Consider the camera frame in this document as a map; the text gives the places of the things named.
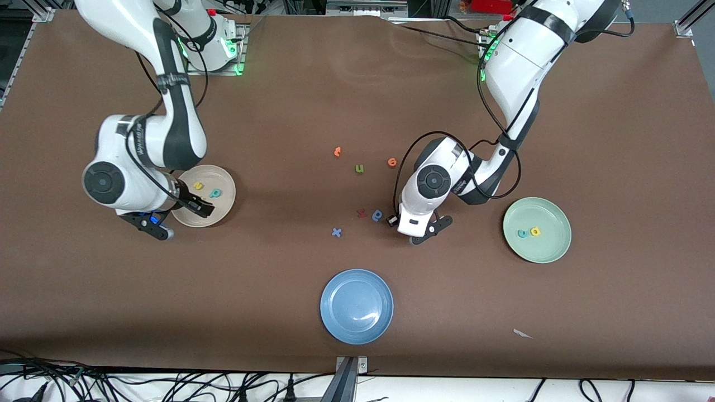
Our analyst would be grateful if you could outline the metal table bracket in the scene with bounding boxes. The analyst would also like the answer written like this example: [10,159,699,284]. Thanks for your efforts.
[335,356,368,402]

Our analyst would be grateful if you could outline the blue round plate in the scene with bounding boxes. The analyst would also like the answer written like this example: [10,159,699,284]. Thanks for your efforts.
[320,269,394,345]

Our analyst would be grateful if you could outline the aluminium frame rail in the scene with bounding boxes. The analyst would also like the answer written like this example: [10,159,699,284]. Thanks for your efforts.
[326,0,409,18]

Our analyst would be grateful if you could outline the beige round plate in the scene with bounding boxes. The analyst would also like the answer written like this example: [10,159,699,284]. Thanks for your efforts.
[170,164,237,228]

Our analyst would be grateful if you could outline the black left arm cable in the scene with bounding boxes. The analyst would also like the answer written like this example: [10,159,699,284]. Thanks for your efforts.
[393,50,523,217]

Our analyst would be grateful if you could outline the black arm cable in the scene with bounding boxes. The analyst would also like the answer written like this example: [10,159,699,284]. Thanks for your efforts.
[393,50,523,217]
[126,33,209,204]

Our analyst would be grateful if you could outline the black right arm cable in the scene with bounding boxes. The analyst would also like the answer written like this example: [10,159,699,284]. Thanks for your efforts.
[126,33,209,204]

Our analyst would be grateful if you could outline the tangled black floor cables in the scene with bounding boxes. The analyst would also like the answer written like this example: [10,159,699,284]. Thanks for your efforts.
[0,349,129,402]

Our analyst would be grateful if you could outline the red box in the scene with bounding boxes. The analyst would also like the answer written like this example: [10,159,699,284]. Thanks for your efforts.
[471,0,512,15]

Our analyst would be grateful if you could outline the green round plate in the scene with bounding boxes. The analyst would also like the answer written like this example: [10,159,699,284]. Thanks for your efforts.
[502,197,573,264]

